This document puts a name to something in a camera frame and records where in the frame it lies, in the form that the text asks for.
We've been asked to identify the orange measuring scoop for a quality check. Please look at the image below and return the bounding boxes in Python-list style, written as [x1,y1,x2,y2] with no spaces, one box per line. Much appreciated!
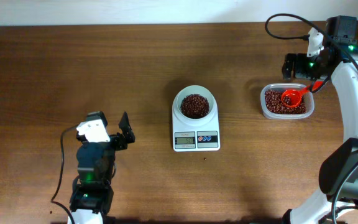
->
[281,81,323,108]

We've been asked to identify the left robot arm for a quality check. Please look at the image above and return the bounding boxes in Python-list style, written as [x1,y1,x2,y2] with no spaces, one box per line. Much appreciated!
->
[68,111,135,223]

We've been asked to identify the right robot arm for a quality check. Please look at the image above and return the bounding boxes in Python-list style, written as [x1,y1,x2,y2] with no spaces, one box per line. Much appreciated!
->
[281,16,358,223]

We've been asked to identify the white digital kitchen scale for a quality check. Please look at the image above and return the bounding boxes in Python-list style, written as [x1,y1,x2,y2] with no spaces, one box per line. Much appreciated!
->
[171,93,221,152]

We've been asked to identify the red beans in bowl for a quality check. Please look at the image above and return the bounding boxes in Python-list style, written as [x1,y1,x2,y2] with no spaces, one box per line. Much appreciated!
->
[180,94,209,119]

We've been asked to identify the white bowl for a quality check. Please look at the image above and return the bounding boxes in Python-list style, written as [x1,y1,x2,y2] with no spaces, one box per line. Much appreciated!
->
[172,85,218,122]

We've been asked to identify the clear plastic container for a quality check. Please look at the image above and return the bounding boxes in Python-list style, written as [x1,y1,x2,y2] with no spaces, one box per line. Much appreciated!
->
[260,83,314,119]

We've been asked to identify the red beans in container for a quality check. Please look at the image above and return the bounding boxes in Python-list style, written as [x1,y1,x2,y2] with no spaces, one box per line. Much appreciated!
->
[265,90,306,114]

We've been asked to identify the right black cable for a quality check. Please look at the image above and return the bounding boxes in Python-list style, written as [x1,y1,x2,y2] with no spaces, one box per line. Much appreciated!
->
[264,12,358,224]

